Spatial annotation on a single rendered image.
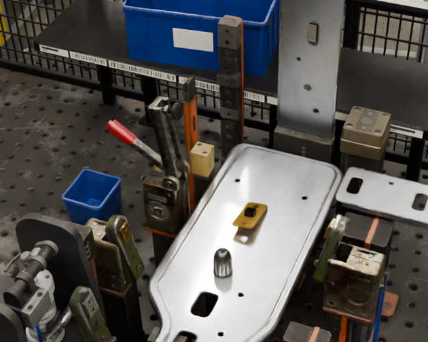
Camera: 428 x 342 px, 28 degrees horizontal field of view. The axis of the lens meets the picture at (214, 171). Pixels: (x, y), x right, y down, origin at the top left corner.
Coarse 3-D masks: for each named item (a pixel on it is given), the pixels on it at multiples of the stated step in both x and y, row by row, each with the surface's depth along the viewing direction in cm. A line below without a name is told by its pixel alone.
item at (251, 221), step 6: (246, 204) 152; (252, 204) 152; (258, 204) 152; (264, 204) 152; (246, 210) 148; (252, 210) 148; (258, 210) 150; (264, 210) 150; (240, 216) 148; (246, 216) 148; (252, 216) 148; (258, 216) 148; (234, 222) 147; (240, 222) 147; (246, 222) 147; (252, 222) 147; (246, 228) 145; (252, 228) 145
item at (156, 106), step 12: (156, 108) 140; (168, 108) 141; (180, 108) 140; (156, 120) 141; (168, 120) 144; (156, 132) 143; (168, 132) 145; (168, 144) 144; (168, 156) 145; (180, 156) 148; (168, 168) 147; (180, 168) 150
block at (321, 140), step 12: (276, 132) 168; (288, 132) 168; (300, 132) 168; (276, 144) 170; (288, 144) 169; (300, 144) 168; (312, 144) 166; (324, 144) 165; (312, 156) 168; (324, 156) 167; (324, 228) 182; (324, 240) 185
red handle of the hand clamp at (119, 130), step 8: (112, 128) 148; (120, 128) 148; (120, 136) 148; (128, 136) 148; (136, 136) 149; (128, 144) 148; (136, 144) 148; (144, 144) 149; (144, 152) 149; (152, 152) 149; (152, 160) 149; (160, 160) 149; (160, 168) 149
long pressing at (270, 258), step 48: (240, 144) 165; (240, 192) 155; (288, 192) 155; (336, 192) 155; (192, 240) 147; (240, 240) 146; (288, 240) 146; (192, 288) 138; (240, 288) 138; (288, 288) 138; (240, 336) 131
